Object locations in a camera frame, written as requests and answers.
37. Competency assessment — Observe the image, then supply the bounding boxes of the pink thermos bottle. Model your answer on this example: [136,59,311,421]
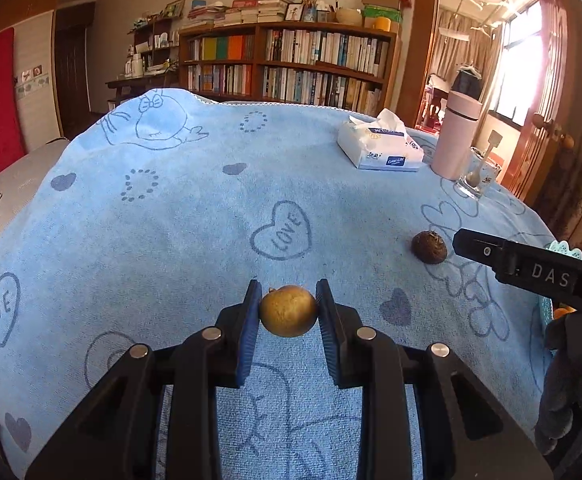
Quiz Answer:
[431,90,482,181]

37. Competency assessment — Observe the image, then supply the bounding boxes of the rows of shelved books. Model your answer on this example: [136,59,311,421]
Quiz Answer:
[186,30,389,113]

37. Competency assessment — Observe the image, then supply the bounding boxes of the clear glass cup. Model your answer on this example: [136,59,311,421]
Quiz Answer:
[455,146,502,201]

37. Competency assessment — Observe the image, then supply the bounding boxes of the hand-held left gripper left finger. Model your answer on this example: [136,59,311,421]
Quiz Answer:
[26,280,263,480]

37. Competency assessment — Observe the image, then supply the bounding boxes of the blue printed towel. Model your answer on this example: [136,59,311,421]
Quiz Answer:
[0,87,559,480]

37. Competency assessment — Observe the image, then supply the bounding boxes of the large dark brown fruit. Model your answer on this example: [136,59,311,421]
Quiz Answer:
[411,230,448,264]

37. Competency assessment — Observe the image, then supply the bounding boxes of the dark wooden door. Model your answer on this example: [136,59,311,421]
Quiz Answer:
[54,2,97,138]

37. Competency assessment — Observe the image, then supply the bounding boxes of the light blue lace-edged plate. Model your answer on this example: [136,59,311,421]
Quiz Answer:
[541,240,582,321]

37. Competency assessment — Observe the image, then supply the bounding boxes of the wooden door frame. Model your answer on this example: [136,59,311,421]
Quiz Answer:
[396,0,562,128]

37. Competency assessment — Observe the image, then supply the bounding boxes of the green box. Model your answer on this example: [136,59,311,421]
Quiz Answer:
[362,6,403,23]

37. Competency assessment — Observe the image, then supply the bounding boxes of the dark wooden desk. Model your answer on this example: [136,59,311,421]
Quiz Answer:
[105,71,179,111]

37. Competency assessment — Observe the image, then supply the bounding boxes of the wooden door with knobs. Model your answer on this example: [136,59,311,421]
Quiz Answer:
[501,0,582,206]

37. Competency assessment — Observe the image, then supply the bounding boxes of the person's right hand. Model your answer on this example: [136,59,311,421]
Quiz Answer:
[535,310,582,457]

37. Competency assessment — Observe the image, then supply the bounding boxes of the wooden bookshelf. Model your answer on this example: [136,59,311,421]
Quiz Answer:
[177,21,402,117]

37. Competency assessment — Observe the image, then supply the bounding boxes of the white tissue pack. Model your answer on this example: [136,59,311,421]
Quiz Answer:
[336,108,425,171]

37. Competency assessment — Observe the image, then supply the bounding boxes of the beige curtain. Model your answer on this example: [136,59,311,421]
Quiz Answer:
[428,30,502,126]

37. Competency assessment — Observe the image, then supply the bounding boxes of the bright window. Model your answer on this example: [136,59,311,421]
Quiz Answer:
[491,0,544,126]

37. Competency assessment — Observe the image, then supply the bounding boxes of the olive brown round fruit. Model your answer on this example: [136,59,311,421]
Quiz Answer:
[258,284,319,338]

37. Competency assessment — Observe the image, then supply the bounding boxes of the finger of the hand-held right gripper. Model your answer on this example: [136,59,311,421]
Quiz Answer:
[452,228,509,281]

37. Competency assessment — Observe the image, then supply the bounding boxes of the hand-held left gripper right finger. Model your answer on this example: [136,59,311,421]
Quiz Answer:
[315,278,554,480]

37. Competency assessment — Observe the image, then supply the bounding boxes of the grey mattress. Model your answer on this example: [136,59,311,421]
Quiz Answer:
[0,137,72,251]

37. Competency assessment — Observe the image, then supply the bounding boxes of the stacks of books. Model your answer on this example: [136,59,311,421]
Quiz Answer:
[186,0,297,28]

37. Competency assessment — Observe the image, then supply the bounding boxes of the small wooden desk shelf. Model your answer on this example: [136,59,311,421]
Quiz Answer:
[128,15,182,73]

